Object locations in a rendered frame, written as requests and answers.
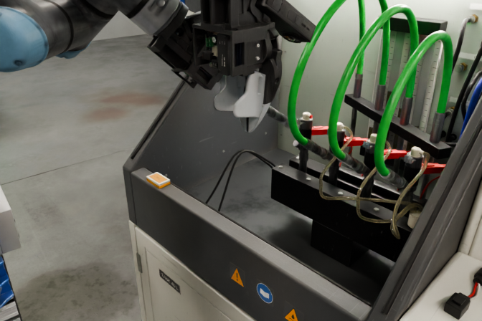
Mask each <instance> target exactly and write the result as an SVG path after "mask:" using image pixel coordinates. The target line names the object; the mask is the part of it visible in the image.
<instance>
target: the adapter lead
mask: <svg viewBox="0 0 482 321"><path fill-rule="evenodd" d="M473 283H474V284H475V286H474V288H473V292H472V294H470V295H468V296H466V295H464V294H463V293H461V292H459V293H457V292H455V293H454V294H453V295H452V296H451V297H450V298H449V299H448V301H447V302H446V303H445V307H444V312H447V313H448V314H449V315H451V316H453V317H454V318H456V319H457V320H459V319H460V318H461V317H462V316H463V315H464V314H465V313H466V311H467V310H468V308H469V306H470V303H471V300H474V299H475V298H477V297H478V295H479V292H480V286H482V267H481V268H480V269H479V270H478V271H477V272H476V273H475V275H474V279H473ZM477 286H478V290H477V293H476V296H475V297H472V296H473V295H474V294H475V292H476V287H477ZM470 297H472V298H470Z"/></svg>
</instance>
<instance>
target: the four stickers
mask: <svg viewBox="0 0 482 321"><path fill-rule="evenodd" d="M230 279H231V280H233V281H234V282H236V283H237V284H239V285H240V286H241V287H243V288H245V272H244V271H242V270H241V269H239V268H238V267H236V266H235V265H234V264H231V263H230ZM256 296H257V297H259V298H260V299H261V300H263V301H264V302H266V303H267V304H268V305H270V306H271V307H273V290H272V289H271V288H269V287H268V286H266V285H265V284H263V283H262V282H260V281H259V280H258V279H256ZM283 318H284V319H286V320H287V321H303V313H301V312H299V311H298V310H297V309H296V308H294V307H293V306H291V305H290V304H288V303H287V302H286V301H285V303H284V313H283Z"/></svg>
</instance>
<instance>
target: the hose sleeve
mask: <svg viewBox="0 0 482 321"><path fill-rule="evenodd" d="M266 115H268V116H270V117H271V118H273V119H275V120H277V121H278V122H279V123H281V124H283V125H287V124H288V117H287V116H286V115H284V114H283V113H281V112H279V111H277V110H276V109H275V108H274V107H272V106H269V108H268V111H267V112H266Z"/></svg>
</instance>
